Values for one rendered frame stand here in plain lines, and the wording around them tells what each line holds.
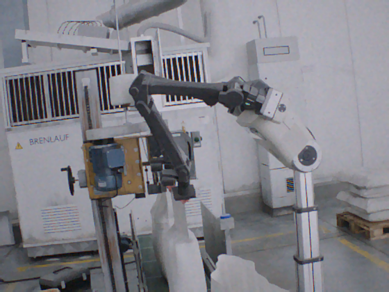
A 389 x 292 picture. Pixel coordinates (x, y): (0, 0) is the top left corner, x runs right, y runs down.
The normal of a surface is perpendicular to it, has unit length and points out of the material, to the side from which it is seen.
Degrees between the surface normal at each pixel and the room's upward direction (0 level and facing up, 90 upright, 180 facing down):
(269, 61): 90
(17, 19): 90
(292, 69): 90
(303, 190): 90
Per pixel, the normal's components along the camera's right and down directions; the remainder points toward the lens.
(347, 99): 0.12, 0.06
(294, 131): 0.51, 0.43
